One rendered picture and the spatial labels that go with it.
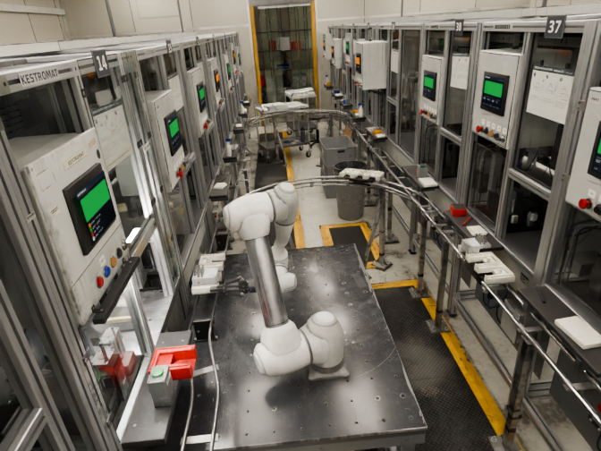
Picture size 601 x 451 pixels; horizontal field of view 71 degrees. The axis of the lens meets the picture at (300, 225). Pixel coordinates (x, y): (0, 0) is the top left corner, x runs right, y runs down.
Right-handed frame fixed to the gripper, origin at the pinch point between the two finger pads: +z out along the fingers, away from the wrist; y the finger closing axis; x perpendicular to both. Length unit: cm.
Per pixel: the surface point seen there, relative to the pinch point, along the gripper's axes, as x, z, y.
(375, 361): 42, -73, -20
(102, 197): 60, 17, 76
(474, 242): -15, -143, 5
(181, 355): 55, 7, 6
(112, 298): 75, 17, 49
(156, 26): -801, 192, 137
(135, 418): 80, 19, 3
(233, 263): -59, -2, -20
